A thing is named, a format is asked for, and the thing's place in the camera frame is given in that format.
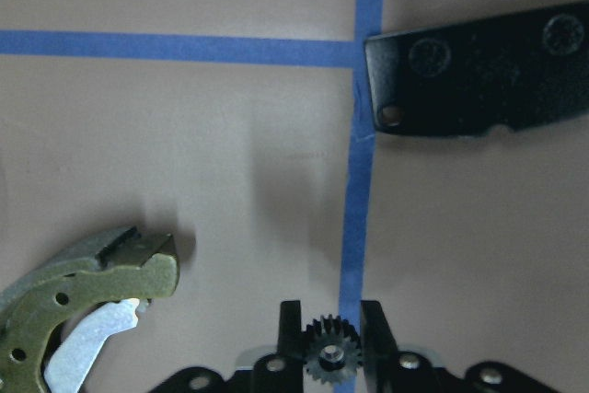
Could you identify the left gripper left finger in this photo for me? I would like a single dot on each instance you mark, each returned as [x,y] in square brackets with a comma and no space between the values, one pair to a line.
[290,347]

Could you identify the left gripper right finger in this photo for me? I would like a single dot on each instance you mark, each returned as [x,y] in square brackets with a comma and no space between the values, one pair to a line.
[378,347]

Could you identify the small black gear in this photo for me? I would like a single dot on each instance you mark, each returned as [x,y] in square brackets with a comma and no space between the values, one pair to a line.
[332,350]

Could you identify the green brake shoe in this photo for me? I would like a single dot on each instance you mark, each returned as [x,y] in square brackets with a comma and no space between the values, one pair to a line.
[110,266]

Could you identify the black brake pad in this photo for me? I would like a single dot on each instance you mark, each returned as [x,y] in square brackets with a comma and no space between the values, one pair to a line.
[519,70]

